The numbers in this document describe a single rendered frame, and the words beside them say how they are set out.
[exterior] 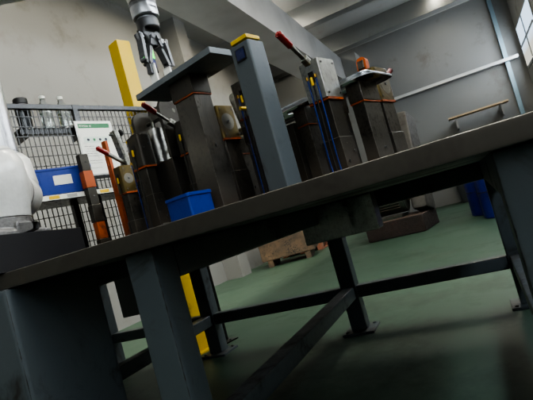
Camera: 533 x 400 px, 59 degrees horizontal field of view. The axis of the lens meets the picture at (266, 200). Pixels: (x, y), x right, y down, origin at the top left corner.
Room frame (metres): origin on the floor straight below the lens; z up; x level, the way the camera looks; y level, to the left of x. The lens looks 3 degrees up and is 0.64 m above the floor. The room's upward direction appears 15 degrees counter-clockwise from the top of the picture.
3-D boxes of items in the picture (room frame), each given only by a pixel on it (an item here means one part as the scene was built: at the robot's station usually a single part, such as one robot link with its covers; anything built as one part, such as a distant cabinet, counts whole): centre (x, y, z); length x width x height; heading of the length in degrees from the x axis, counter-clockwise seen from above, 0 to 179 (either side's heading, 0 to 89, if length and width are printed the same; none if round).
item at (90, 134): (2.60, 0.82, 1.30); 0.23 x 0.02 x 0.31; 140
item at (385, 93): (1.65, -0.48, 0.88); 0.14 x 0.09 x 0.36; 140
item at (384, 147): (1.47, -0.38, 0.84); 0.12 x 0.05 x 0.29; 140
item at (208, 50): (1.47, 0.14, 1.16); 0.37 x 0.14 x 0.02; 50
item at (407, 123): (6.78, -1.82, 0.84); 0.96 x 0.95 x 1.67; 65
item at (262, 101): (1.30, -0.06, 0.92); 0.08 x 0.08 x 0.44; 50
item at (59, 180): (2.26, 0.95, 1.10); 0.30 x 0.17 x 0.13; 133
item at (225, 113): (1.64, 0.09, 0.89); 0.12 x 0.08 x 0.38; 140
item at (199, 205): (1.40, 0.22, 0.75); 0.11 x 0.10 x 0.09; 50
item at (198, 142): (1.47, 0.14, 0.92); 0.10 x 0.08 x 0.45; 50
